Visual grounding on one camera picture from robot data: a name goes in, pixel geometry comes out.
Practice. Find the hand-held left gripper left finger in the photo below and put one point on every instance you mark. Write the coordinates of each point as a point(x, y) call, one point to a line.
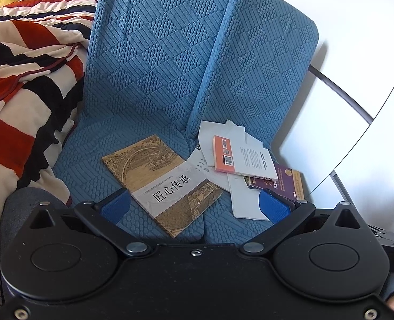
point(115, 204)

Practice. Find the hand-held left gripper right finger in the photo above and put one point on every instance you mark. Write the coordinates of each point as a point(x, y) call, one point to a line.
point(274, 206)

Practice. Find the purple book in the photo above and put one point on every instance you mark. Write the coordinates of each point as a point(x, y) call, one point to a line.
point(285, 181)

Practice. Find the tan illustrated book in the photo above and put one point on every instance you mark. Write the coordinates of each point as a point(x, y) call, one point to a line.
point(150, 170)

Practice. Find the orange and white book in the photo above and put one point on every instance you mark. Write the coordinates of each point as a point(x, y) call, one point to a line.
point(246, 158)

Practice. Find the grey metal strip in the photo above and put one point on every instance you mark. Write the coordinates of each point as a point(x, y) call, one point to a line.
point(338, 185)
point(343, 93)

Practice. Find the blue textured sofa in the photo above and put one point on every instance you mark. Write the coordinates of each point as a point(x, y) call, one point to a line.
point(157, 73)

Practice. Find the red black striped blanket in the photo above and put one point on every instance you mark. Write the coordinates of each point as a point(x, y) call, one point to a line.
point(23, 83)

